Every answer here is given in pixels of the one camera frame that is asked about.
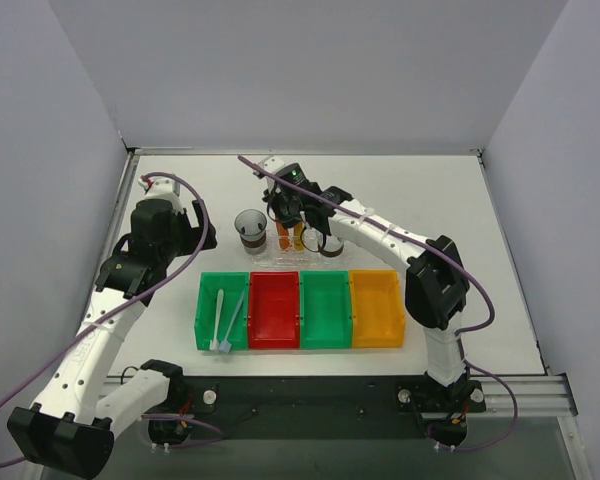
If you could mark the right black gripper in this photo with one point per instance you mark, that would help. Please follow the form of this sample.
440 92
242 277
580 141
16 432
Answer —
290 215

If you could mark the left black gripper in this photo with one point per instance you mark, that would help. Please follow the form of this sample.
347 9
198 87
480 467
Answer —
200 232

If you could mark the yellow toothpaste tube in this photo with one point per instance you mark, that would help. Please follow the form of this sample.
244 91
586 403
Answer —
298 244

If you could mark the orange toothpaste tube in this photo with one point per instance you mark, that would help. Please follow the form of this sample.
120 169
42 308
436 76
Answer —
283 237

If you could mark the clear textured holder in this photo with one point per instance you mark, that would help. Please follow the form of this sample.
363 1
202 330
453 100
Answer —
289 258

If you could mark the dark smoky plastic cup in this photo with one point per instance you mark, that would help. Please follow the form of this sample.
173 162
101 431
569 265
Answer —
251 227

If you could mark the clear plastic cup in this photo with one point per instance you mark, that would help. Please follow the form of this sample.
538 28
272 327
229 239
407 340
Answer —
318 243

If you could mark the light blue toothbrush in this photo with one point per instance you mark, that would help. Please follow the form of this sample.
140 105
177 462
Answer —
234 331

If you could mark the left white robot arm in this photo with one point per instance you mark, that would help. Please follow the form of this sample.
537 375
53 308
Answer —
70 426

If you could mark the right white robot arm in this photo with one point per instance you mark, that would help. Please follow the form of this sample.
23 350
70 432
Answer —
435 292

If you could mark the clear textured oval tray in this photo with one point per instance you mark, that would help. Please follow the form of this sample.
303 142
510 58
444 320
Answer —
339 263

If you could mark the white toothbrush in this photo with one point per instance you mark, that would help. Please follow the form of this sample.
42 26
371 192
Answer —
217 317

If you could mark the red bin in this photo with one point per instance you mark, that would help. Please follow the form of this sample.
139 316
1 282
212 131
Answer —
273 318

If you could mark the left green bin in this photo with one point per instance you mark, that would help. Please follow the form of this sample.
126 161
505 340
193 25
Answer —
233 283

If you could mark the green bin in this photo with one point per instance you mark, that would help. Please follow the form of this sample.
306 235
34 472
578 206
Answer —
233 283
325 310

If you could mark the right green bin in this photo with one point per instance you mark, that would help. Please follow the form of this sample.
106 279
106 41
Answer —
325 310

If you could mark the yellow bin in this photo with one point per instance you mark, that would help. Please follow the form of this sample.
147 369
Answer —
377 309

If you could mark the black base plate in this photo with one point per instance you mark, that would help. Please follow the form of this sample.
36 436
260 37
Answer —
183 429

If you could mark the aluminium frame rail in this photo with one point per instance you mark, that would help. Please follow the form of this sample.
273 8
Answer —
530 395

